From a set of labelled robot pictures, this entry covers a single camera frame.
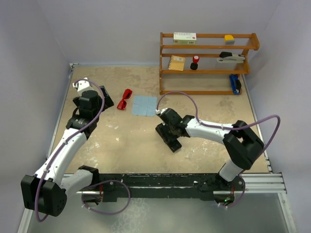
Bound black glasses case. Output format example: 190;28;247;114
155;123;182;152

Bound blue cleaning cloth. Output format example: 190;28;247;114
132;96;157;117

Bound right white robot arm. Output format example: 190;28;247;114
155;108;264;190

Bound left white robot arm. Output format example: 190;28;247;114
20;80;114;216

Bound red sunglasses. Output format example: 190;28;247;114
117;89;133;110

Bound red black stamp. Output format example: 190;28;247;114
190;55;200;70

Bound tan spiral notebook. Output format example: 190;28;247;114
168;55;185;71

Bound wooden shelf rack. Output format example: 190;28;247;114
159;32;260;95

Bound blue black hole punch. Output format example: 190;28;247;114
229;74;242;95

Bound grey black stapler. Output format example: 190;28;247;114
217;51;245;64

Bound white green box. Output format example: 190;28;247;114
173;32;197;45

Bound yellow grey tape measure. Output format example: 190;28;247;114
224;34;235;45

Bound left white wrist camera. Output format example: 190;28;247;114
72;77;93;96

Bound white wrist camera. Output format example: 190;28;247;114
72;77;93;96
155;108;168;117

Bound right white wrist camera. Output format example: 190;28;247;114
155;108;168;117

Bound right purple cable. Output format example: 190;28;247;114
155;91;281;209

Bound purple cable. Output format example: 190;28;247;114
155;91;281;209
35;78;131;222

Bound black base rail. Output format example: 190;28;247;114
82;173;245;202

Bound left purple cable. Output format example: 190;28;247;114
35;78;131;222

